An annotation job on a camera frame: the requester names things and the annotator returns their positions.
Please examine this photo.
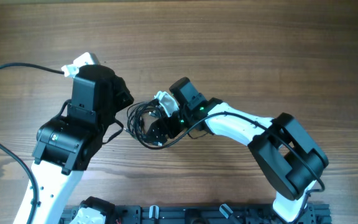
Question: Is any black USB cable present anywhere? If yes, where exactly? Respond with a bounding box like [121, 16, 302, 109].
[126, 101, 167, 150]

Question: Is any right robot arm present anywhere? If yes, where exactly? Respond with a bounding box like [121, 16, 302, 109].
[145, 77, 329, 223]

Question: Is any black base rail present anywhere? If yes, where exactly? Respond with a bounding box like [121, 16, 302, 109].
[111, 203, 333, 224]

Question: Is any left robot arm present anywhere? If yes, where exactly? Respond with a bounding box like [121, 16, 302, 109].
[14, 65, 134, 223]

